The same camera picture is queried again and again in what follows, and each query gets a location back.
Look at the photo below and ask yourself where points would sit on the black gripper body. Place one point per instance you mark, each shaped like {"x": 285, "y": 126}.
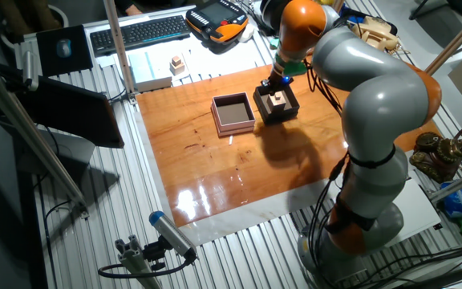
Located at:
{"x": 276, "y": 83}

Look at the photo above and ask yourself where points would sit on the tiny pale wooden cube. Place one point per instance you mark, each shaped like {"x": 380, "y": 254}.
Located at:
{"x": 279, "y": 96}

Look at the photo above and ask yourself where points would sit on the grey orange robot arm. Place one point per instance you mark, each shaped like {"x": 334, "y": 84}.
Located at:
{"x": 375, "y": 100}

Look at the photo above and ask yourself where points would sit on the dark blue square gift box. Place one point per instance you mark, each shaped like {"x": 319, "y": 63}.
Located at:
{"x": 283, "y": 118}

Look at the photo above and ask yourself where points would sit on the pink square gift box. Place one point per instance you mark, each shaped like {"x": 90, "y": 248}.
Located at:
{"x": 235, "y": 114}

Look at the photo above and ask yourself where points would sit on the white rounded object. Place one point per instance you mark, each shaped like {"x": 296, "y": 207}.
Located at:
{"x": 246, "y": 33}

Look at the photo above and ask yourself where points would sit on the yellow object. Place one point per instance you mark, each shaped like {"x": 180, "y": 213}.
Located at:
{"x": 327, "y": 2}

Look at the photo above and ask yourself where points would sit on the white flat box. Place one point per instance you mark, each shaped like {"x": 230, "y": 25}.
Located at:
{"x": 151, "y": 72}

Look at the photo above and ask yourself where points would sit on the person hand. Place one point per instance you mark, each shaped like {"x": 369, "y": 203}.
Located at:
{"x": 134, "y": 11}

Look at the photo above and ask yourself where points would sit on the black round spool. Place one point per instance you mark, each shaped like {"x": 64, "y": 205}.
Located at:
{"x": 269, "y": 18}

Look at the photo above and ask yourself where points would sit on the white paper sheets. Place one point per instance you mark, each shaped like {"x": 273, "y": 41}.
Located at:
{"x": 215, "y": 56}

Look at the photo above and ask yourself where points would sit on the orange black teach pendant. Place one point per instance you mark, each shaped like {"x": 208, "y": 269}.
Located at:
{"x": 219, "y": 18}

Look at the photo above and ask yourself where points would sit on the large wooden block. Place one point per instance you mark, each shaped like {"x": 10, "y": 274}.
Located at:
{"x": 177, "y": 70}

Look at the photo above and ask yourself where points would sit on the wooden coloured bar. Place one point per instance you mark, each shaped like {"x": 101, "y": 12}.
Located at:
{"x": 338, "y": 4}

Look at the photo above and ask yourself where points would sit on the small wooden block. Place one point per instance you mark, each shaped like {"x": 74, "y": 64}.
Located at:
{"x": 176, "y": 61}

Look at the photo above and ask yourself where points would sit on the blue tool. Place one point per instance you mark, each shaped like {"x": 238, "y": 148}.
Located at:
{"x": 359, "y": 16}

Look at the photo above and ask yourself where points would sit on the glossy wooden board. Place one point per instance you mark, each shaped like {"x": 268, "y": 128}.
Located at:
{"x": 215, "y": 172}

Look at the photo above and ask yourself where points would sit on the cream rotary telephone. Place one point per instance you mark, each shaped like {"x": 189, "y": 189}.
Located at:
{"x": 375, "y": 34}

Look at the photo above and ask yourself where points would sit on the black keyboard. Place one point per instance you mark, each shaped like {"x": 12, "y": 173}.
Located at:
{"x": 139, "y": 34}

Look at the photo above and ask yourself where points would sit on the antique brass telephone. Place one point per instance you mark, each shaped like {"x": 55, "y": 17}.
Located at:
{"x": 435, "y": 156}

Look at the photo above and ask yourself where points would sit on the white flat panel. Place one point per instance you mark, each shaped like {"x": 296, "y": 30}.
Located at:
{"x": 419, "y": 208}

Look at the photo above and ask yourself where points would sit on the black office chair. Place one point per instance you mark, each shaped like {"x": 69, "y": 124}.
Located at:
{"x": 455, "y": 6}

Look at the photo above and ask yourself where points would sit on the black monitor panel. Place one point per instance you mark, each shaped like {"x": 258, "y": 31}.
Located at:
{"x": 70, "y": 112}

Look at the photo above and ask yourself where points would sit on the grey computer mouse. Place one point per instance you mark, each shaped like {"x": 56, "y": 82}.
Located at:
{"x": 64, "y": 48}

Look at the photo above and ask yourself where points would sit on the blue plastic bag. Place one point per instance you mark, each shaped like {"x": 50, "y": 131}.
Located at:
{"x": 457, "y": 200}

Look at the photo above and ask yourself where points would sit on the grey monitor base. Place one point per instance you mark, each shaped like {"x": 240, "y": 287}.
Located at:
{"x": 66, "y": 152}

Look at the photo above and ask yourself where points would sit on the black mouse pad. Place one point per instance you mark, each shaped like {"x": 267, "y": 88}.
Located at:
{"x": 46, "y": 60}

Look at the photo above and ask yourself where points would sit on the long diagonal aluminium bar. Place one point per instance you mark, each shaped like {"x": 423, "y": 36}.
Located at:
{"x": 34, "y": 136}

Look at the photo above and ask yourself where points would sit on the white rimmed pot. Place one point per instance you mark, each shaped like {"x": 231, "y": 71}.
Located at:
{"x": 34, "y": 16}

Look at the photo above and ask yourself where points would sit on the green printed wrist mount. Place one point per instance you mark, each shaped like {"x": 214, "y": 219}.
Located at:
{"x": 295, "y": 68}

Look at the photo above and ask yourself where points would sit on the aluminium frame post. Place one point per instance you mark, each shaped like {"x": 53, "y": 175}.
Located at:
{"x": 118, "y": 48}

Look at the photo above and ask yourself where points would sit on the grey camera blue cap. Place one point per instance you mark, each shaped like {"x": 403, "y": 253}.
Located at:
{"x": 173, "y": 234}

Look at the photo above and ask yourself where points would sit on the beige diagonal frame bar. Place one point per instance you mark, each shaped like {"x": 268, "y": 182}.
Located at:
{"x": 455, "y": 40}

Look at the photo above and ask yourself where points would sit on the grey aluminium frame bar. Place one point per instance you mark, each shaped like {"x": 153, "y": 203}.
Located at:
{"x": 459, "y": 182}

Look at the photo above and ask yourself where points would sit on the short aluminium profile mount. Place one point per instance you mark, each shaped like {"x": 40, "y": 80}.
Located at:
{"x": 134, "y": 261}

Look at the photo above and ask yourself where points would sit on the grey cylindrical camera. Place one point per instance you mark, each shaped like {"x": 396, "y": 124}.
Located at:
{"x": 30, "y": 70}

